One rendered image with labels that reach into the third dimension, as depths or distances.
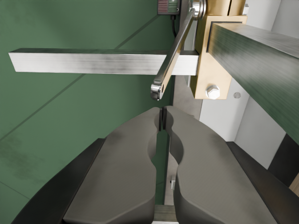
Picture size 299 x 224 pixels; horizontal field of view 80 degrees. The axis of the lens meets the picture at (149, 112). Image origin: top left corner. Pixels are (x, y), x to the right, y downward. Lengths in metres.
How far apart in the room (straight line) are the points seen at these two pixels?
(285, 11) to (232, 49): 0.37
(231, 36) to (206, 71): 0.09
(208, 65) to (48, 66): 0.23
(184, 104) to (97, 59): 0.28
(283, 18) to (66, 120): 1.39
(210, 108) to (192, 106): 0.12
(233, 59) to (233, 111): 0.46
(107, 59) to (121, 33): 0.88
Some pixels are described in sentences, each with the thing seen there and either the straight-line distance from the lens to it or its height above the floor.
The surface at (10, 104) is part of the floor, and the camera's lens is 1.68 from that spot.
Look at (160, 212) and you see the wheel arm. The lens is 0.36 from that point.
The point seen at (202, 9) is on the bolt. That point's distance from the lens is 0.28.
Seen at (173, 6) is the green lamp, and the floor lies 0.70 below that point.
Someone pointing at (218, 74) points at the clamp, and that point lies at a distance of 0.28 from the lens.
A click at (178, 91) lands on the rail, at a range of 0.47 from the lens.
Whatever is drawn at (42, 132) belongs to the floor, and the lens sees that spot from 1.72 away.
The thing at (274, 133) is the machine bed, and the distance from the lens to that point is 0.52.
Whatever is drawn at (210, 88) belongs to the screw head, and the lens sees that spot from 0.28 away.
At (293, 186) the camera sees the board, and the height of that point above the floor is 0.88.
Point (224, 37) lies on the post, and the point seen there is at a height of 0.92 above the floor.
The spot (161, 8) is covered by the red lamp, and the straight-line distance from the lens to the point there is 0.42.
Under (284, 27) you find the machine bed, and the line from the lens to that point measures 0.54.
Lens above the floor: 1.12
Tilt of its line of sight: 58 degrees down
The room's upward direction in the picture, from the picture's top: 176 degrees counter-clockwise
